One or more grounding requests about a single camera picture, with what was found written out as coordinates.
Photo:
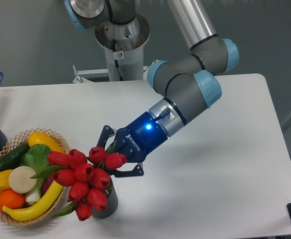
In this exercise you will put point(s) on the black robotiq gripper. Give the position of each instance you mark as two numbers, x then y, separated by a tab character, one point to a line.
135	141

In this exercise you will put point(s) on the red tulip bouquet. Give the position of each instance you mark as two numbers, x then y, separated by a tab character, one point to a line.
87	178

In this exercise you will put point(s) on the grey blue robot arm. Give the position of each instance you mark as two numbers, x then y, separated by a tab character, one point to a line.
188	87

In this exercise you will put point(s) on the dark grey ribbed vase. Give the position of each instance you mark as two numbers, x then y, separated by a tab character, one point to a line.
112	203

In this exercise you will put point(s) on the purple sweet potato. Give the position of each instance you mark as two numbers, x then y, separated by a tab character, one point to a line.
46	184

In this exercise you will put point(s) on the green bok choy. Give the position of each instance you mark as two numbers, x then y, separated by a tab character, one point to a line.
35	158

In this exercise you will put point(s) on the woven wicker basket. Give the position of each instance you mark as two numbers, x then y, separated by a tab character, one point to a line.
22	139

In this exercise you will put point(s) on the beige round disc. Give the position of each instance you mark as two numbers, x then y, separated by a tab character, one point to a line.
20	180

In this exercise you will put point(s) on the dark green cucumber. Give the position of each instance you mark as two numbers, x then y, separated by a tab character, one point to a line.
12	159

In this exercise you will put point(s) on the yellow banana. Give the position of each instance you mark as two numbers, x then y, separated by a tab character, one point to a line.
39	208

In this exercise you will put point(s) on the orange fruit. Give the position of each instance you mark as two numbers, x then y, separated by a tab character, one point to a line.
11	199

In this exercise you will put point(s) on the yellow bell pepper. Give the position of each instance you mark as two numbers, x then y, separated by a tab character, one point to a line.
4	180

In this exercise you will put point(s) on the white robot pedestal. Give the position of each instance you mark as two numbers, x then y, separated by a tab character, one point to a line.
124	51

